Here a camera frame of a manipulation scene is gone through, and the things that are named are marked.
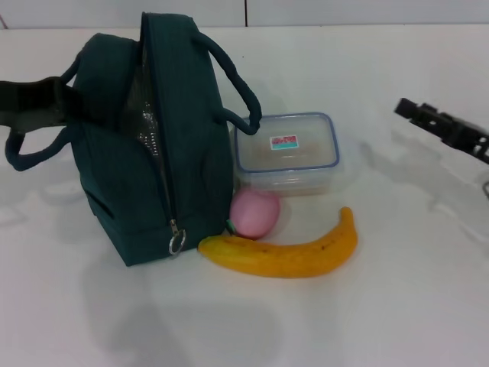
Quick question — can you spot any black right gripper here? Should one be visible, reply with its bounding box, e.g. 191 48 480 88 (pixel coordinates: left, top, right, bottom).
394 97 489 165

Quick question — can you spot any metal zipper pull ring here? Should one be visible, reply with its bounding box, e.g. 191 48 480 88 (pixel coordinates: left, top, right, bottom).
167 219 188 256

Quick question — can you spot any pink toy peach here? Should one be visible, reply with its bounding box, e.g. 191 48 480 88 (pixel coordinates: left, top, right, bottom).
228 189 282 241

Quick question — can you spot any dark teal fabric lunch bag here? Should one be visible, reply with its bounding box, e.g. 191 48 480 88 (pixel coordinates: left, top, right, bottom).
5 11 263 267

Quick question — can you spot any yellow banana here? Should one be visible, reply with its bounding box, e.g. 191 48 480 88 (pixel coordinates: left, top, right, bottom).
197 206 359 279

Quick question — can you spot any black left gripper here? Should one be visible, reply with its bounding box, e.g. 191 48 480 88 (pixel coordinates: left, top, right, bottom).
0 76 87 135

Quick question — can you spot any clear plastic food container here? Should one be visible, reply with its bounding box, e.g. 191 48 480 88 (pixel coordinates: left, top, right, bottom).
231 112 341 198

